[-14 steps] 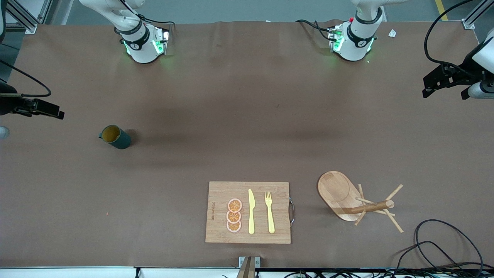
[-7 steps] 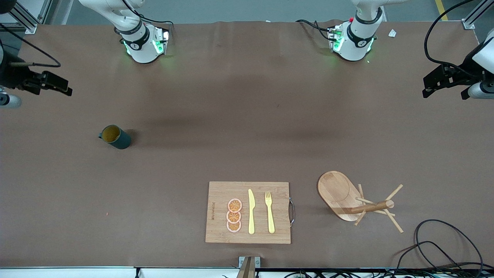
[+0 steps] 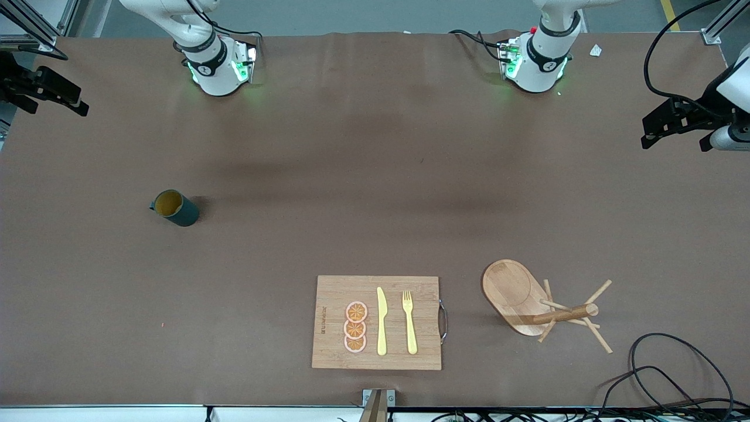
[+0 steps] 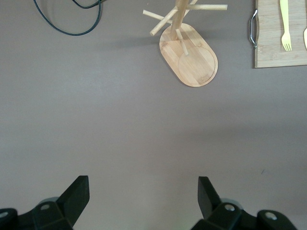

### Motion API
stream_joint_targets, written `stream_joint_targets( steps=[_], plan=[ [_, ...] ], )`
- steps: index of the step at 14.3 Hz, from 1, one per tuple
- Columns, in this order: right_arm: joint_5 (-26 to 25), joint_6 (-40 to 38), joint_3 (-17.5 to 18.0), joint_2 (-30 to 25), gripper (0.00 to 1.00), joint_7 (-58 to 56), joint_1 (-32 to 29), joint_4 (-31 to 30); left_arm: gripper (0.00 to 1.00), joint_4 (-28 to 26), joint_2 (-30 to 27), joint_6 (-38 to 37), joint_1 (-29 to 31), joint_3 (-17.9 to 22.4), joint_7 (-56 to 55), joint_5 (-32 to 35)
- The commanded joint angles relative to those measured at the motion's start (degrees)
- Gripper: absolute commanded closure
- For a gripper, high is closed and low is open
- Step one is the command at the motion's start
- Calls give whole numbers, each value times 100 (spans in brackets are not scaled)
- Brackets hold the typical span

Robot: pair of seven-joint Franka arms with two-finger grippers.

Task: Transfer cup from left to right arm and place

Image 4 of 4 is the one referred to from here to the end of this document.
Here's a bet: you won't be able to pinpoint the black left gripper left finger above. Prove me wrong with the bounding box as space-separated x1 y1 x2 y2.
0 175 90 230

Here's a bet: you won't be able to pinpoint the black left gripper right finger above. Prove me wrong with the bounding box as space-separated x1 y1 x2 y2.
191 176 298 230

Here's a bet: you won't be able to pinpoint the wooden mug tree stand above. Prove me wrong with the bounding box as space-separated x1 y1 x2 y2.
142 0 228 88

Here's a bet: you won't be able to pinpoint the yellow plastic fork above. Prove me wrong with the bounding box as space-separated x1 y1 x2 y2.
279 0 293 52

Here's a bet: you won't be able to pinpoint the black cable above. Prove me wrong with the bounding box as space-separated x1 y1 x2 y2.
71 0 103 10
33 0 103 37

